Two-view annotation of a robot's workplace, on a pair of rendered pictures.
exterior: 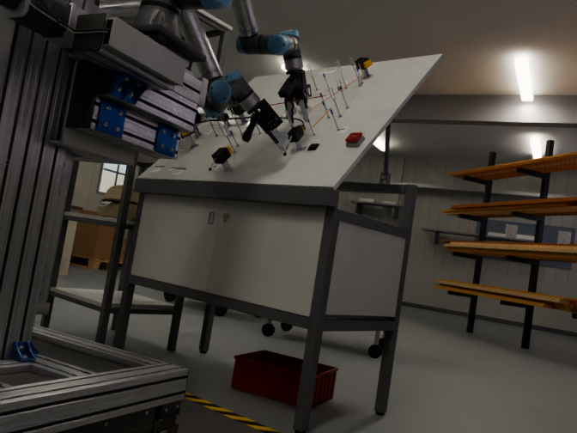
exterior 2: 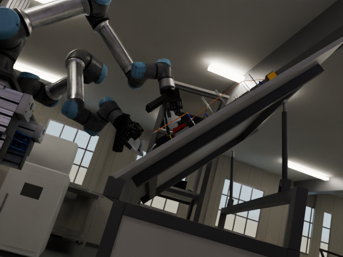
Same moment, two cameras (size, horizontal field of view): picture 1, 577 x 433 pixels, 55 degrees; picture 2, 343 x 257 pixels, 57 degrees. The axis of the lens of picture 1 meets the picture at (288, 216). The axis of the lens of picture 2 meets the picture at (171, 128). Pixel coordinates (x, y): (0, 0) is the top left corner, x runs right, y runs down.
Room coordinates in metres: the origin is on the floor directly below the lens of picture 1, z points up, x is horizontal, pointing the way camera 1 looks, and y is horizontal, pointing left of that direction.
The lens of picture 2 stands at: (1.41, -1.02, 0.75)
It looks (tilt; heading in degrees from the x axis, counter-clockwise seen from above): 18 degrees up; 51
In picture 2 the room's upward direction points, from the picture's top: 16 degrees clockwise
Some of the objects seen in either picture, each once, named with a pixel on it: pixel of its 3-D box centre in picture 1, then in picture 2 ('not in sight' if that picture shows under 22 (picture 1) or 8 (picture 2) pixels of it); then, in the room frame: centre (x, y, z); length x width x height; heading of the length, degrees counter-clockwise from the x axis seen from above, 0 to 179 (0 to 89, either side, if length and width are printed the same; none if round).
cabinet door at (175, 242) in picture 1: (174, 239); not in sight; (2.52, 0.50, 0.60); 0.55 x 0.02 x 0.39; 50
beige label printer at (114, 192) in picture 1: (134, 203); not in sight; (2.98, 0.83, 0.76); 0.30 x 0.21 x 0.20; 143
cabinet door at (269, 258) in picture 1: (262, 253); not in sight; (2.17, 0.08, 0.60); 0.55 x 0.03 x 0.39; 50
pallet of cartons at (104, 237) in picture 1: (83, 237); not in sight; (8.56, 3.06, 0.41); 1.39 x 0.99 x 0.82; 63
